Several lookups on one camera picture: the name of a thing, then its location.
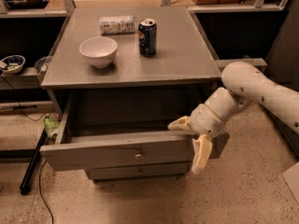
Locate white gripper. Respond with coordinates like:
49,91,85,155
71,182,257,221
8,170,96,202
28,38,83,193
167,104,225,175

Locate grey top drawer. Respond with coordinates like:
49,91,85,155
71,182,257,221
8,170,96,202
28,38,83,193
39,91,231,172

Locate grey drawer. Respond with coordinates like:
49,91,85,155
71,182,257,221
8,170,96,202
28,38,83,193
39,91,231,172
85,162,190,180

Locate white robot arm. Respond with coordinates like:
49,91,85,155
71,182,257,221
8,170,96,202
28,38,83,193
168,62,299,174

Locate grey bottom drawer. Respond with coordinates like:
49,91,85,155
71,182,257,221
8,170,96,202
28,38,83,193
85,162,190,180

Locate grey drawer cabinet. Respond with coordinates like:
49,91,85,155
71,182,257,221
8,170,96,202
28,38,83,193
40,6,222,184

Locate blue pepsi can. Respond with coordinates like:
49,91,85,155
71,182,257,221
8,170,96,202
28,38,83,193
138,18,157,56

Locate white ceramic bowl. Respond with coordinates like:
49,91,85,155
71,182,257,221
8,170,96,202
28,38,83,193
79,36,118,68

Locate lying clear plastic bottle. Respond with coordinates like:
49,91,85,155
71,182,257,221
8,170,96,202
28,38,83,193
99,15,135,35

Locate green chip bag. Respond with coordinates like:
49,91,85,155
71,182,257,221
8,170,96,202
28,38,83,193
44,117,60,139

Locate small grey bowl on shelf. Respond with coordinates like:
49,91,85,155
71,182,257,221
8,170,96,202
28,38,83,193
35,56,52,73

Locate black metal bar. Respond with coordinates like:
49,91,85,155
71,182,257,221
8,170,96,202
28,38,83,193
20,131,47,195

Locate blue white bowl on shelf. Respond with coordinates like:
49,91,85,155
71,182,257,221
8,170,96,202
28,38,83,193
0,55,25,75

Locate grey low shelf rail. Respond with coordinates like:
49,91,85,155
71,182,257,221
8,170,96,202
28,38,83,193
216,58,267,72

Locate black floor cable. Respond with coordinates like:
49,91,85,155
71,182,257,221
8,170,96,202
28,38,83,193
37,161,55,224

